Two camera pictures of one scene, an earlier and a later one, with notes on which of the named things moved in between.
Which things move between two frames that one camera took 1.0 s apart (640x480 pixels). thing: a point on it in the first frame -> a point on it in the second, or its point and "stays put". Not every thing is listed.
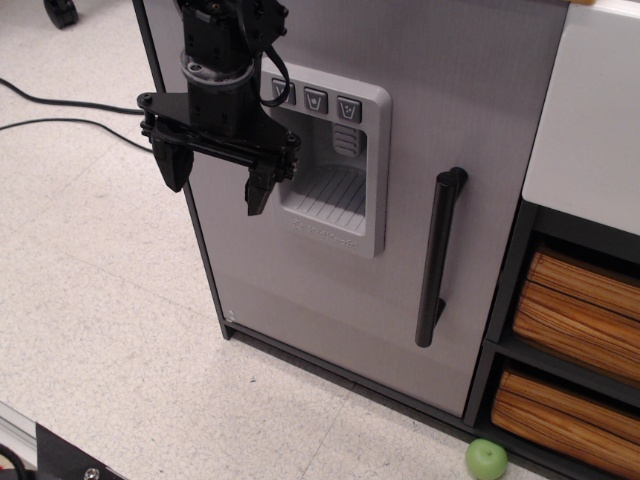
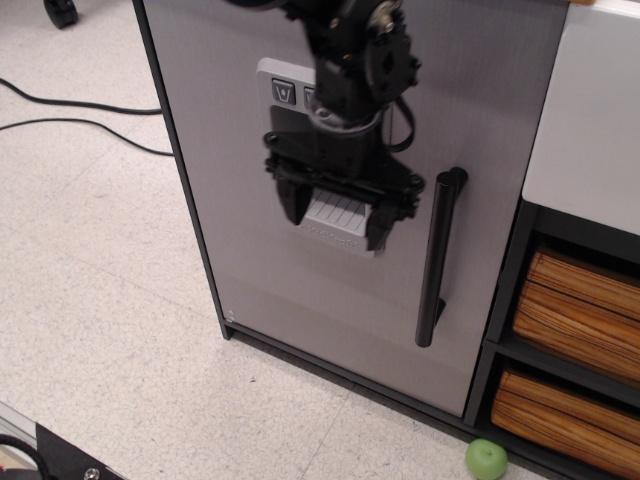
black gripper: (220, 115) -> (351, 157)
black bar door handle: (449, 185) stays put
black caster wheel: (62, 12) stays put
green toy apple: (486, 459) stays put
